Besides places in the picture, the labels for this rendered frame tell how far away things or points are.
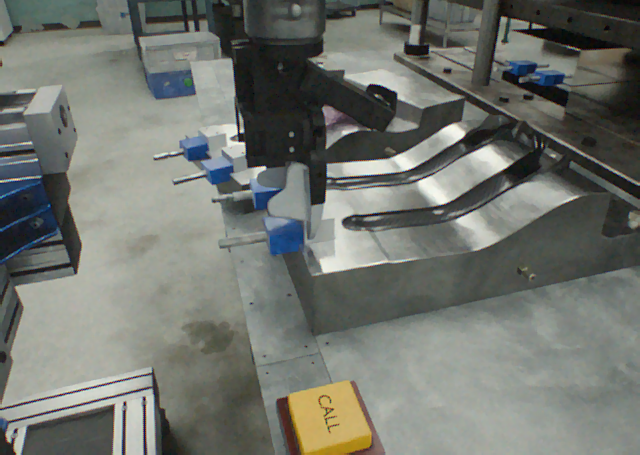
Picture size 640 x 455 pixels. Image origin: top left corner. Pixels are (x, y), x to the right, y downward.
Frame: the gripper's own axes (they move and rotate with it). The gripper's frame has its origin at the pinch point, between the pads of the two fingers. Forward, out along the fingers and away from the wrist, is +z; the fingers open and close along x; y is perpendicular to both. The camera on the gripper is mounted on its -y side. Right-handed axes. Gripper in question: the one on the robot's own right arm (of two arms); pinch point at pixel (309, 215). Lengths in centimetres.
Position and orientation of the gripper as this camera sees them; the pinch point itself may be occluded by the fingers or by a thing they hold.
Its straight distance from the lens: 55.1
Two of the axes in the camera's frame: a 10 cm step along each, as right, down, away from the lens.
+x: 2.8, 5.0, -8.2
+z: 0.0, 8.5, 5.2
